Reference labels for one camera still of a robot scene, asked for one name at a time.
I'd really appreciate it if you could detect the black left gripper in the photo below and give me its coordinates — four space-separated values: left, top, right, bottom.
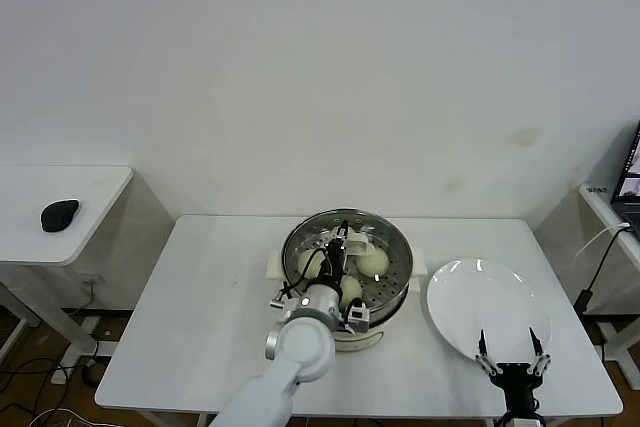
319 219 351 284

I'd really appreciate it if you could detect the white desk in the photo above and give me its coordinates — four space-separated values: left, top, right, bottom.
578 181 640 391

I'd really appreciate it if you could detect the stainless steel steamer basket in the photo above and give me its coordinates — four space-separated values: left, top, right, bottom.
280 206 415 328

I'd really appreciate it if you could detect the white charging cable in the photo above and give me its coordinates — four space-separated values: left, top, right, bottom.
574 223 631 258

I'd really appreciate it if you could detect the white round plate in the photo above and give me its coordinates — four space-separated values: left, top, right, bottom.
426 257 553 366

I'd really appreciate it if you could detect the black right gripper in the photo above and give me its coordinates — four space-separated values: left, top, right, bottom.
473 326 552 413

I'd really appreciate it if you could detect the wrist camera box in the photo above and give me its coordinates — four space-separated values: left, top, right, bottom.
348 298 372 334
497 411 547 427

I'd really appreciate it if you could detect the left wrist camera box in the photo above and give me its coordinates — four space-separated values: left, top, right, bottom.
348 298 372 334

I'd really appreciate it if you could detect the white steamed baozi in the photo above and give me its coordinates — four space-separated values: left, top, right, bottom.
297 250 327 281
355 250 391 278
339 275 364 306

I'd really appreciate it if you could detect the black floor cable with plug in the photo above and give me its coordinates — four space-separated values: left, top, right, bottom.
0 356 71 391

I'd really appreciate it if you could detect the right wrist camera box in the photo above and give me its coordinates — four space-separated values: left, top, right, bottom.
497 411 547 427

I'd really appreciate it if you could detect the black power adapter cable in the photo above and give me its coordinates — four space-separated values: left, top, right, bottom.
573 226 631 313

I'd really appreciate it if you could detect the white side table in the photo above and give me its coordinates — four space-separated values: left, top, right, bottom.
0 165 176 373

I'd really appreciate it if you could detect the black wireless mouse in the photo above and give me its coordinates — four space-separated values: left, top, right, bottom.
39 199 81 233

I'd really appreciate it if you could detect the dark round floor object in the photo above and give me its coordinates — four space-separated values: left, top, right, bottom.
82 364 106 388

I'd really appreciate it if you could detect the dark open laptop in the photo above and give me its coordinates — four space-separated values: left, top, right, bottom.
610 120 640 238

